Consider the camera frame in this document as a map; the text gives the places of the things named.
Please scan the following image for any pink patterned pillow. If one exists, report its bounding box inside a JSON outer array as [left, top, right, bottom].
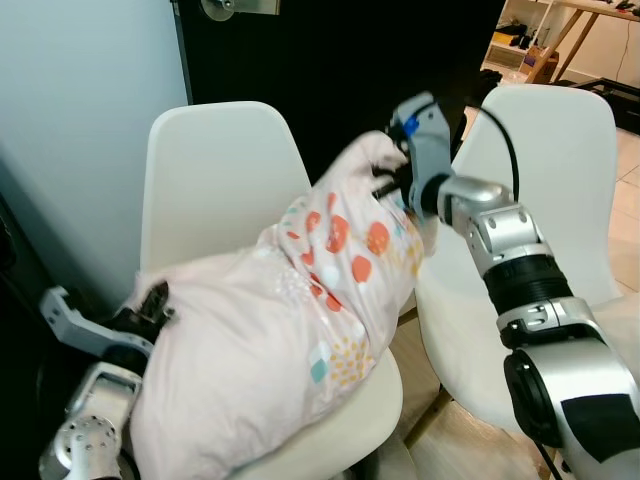
[[128, 130, 433, 480]]

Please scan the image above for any white plastic chair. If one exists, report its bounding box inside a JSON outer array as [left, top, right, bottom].
[[414, 84, 640, 433], [138, 100, 406, 480]]

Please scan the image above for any black furniture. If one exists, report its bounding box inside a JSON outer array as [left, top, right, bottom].
[[0, 188, 61, 480]]

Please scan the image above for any black door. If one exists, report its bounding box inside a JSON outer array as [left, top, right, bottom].
[[172, 0, 507, 186]]

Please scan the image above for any beige cloth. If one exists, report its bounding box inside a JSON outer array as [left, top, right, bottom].
[[596, 288, 640, 366]]

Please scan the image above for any white shelf with items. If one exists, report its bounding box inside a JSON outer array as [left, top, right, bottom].
[[480, 0, 553, 79]]

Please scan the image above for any wooden table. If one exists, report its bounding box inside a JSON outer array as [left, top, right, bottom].
[[538, 0, 640, 87]]

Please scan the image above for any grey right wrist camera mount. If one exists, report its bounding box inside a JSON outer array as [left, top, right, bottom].
[[388, 92, 458, 217]]

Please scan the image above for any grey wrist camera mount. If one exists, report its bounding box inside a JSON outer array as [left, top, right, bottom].
[[388, 92, 458, 217], [40, 286, 136, 359]]

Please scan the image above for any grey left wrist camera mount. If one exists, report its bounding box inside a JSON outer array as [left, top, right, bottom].
[[40, 286, 136, 359]]

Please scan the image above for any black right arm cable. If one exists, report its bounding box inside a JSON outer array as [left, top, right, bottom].
[[462, 104, 522, 203]]

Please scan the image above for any silver door handle plate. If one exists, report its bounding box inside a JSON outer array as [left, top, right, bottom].
[[198, 0, 283, 22]]

